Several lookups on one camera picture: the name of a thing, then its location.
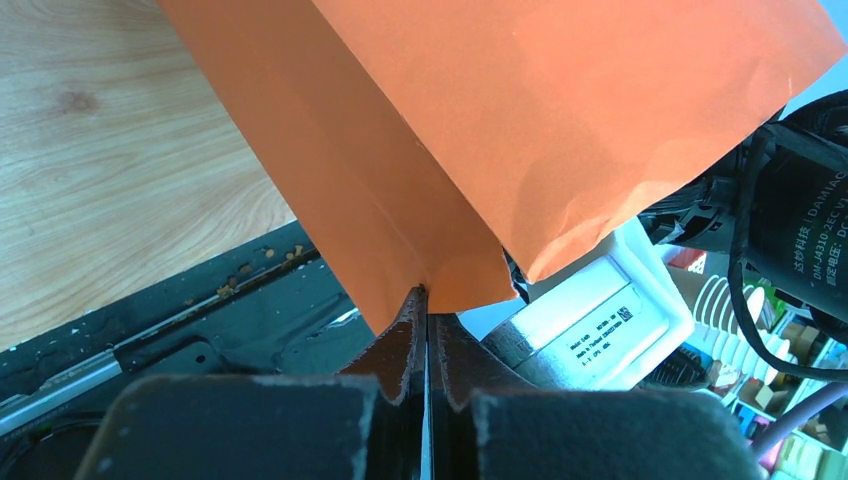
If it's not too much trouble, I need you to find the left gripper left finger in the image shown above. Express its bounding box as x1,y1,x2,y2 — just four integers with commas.
76,286,427,479

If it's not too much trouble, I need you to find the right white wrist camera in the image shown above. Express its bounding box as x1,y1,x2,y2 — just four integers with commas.
482,218,695,391

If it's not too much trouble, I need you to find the orange paper bag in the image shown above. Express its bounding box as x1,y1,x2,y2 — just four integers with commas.
161,1,847,333

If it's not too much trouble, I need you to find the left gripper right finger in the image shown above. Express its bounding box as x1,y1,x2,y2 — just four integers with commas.
427,315,761,479

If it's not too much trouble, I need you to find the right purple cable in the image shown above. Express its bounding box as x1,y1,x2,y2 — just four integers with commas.
748,380,848,462

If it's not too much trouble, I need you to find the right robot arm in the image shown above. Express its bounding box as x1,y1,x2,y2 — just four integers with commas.
638,139,847,343

